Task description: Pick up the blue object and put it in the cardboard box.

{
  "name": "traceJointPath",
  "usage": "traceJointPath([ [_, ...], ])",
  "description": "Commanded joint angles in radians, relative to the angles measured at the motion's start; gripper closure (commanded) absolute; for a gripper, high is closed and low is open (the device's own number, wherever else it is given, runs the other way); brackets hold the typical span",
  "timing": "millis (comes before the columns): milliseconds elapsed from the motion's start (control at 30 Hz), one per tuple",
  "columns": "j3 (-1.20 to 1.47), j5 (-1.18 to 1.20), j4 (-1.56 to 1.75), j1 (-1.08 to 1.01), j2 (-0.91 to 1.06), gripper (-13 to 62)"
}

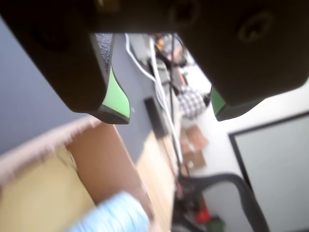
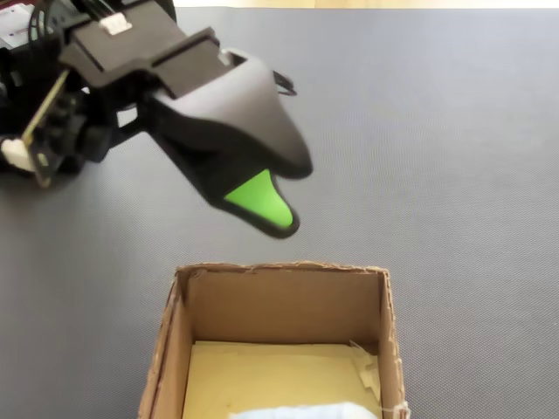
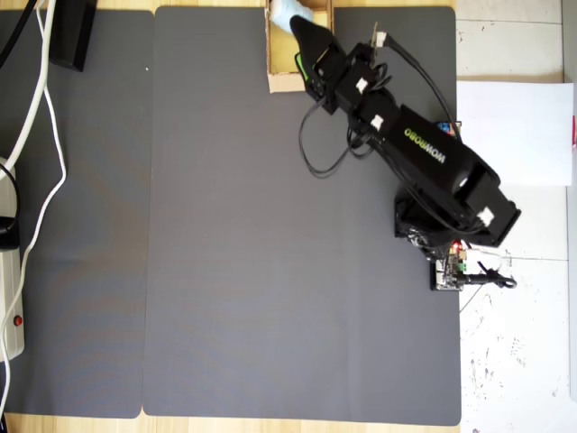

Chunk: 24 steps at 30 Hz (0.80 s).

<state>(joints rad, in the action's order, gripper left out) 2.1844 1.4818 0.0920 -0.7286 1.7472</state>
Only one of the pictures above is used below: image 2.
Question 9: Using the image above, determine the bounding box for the yellow paper sheet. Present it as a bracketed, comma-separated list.
[182, 340, 382, 419]

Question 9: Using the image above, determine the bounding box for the white block blue yarn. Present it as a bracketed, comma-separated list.
[238, 402, 377, 419]

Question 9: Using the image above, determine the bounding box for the open brown cardboard box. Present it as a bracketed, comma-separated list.
[138, 260, 411, 419]

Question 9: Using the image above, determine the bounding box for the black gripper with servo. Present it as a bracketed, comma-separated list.
[59, 0, 229, 100]

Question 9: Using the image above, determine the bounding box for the dark grey textured mat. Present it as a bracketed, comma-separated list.
[0, 5, 559, 419]

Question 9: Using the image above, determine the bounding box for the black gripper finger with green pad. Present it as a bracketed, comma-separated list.
[150, 49, 315, 180]
[143, 93, 302, 239]

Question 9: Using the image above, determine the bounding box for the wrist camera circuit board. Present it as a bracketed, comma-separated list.
[0, 69, 111, 189]

